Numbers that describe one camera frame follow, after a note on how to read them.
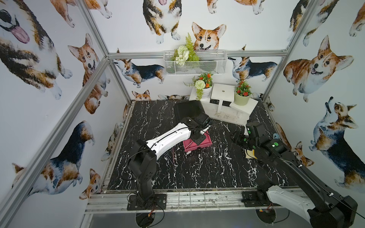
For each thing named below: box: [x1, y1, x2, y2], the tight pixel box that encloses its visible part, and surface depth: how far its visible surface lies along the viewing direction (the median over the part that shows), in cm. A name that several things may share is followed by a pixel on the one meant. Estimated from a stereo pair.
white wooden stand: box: [189, 83, 259, 136], surface depth 101 cm
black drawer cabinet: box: [173, 100, 205, 128], surface depth 97 cm
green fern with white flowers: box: [170, 32, 200, 67], surface depth 82 cm
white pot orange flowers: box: [182, 72, 214, 103], surface depth 91 cm
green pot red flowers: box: [233, 79, 253, 106], surface depth 92 cm
